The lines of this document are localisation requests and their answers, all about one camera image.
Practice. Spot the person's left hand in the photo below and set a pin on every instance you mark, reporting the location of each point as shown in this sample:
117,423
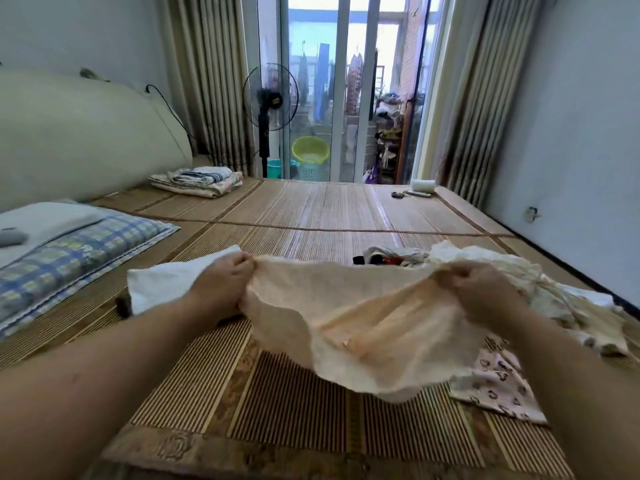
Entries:
222,287

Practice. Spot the person's right hand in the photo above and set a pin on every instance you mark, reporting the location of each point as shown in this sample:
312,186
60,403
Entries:
488,293

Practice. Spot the plain white garment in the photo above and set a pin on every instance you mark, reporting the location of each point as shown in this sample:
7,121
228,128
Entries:
165,280

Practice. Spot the stack of light clothes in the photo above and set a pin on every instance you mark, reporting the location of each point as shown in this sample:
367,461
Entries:
500,385

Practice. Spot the pale grey garment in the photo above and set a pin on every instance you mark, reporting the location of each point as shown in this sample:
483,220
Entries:
395,253

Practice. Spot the black red garment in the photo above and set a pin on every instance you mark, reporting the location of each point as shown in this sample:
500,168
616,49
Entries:
385,261

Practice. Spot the pile of clothes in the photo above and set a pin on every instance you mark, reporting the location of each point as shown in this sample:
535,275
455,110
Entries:
370,330

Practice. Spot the bamboo bed mat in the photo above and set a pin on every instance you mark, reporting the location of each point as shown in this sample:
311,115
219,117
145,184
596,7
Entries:
320,210

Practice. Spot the person's right forearm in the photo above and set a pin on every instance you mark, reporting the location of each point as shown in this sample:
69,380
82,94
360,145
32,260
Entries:
575,395

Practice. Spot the person's left forearm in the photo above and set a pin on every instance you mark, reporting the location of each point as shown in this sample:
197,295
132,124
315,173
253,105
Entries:
90,385

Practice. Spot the small floral white garment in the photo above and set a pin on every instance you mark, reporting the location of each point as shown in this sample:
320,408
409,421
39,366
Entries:
590,295

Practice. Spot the folded striped blanket stack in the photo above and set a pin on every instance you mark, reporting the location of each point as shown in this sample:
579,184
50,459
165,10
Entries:
195,182

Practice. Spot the white paper roll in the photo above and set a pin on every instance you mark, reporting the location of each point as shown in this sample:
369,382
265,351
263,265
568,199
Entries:
423,186

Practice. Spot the small teal bucket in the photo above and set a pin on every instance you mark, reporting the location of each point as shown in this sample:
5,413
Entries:
274,169

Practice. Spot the small dark object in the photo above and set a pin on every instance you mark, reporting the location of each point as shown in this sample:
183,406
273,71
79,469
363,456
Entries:
397,194

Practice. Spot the blue plaid pillow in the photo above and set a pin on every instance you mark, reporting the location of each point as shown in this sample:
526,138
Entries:
70,265

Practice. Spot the yellow green basin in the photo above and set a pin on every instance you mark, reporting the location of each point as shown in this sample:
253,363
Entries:
311,150

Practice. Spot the cluttered balcony shelf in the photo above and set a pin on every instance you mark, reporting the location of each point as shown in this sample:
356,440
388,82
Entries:
388,140

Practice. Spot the black standing fan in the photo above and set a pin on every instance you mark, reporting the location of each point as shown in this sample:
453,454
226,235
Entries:
270,100

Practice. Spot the beige patterned curtain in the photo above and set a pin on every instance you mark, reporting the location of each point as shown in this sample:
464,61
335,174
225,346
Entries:
212,85
490,95

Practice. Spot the cream padded headboard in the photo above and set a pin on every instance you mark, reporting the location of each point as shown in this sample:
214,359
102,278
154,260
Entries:
80,140

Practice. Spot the sliding glass balcony door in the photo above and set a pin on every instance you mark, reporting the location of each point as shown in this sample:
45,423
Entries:
340,85

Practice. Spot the white wall socket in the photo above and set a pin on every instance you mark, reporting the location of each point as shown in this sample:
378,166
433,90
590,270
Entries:
534,213

